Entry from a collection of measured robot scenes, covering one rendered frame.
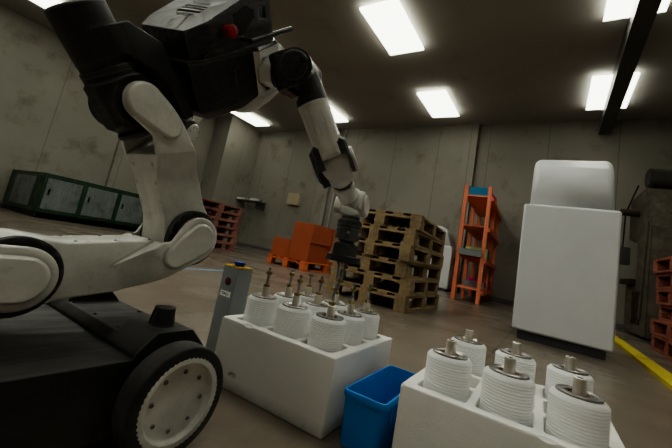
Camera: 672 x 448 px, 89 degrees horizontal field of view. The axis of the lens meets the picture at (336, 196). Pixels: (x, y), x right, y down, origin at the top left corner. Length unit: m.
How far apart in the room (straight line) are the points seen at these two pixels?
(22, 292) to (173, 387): 0.31
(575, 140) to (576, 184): 5.38
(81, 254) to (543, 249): 3.14
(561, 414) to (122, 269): 0.92
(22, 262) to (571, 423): 0.99
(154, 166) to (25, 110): 9.37
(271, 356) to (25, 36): 9.96
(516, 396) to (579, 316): 2.58
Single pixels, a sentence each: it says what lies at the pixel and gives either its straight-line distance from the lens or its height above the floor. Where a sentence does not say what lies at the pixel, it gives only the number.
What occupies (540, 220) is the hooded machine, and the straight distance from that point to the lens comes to 3.41.
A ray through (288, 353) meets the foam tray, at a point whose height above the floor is 0.15.
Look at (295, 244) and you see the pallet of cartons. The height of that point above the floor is 0.39.
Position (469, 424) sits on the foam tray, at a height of 0.15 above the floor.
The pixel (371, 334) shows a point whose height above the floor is 0.19.
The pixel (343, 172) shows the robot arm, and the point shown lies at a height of 0.65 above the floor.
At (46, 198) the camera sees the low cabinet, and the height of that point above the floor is 0.37.
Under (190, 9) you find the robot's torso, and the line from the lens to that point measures 1.05.
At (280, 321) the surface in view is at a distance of 1.02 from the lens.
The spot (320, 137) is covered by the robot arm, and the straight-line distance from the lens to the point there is 0.96.
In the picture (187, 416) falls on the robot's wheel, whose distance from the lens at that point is 0.84.
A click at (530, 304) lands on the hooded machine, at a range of 3.37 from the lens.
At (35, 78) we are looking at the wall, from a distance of 10.39.
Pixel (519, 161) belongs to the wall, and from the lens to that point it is 8.80.
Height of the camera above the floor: 0.43
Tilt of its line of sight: 9 degrees up
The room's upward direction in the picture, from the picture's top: 11 degrees clockwise
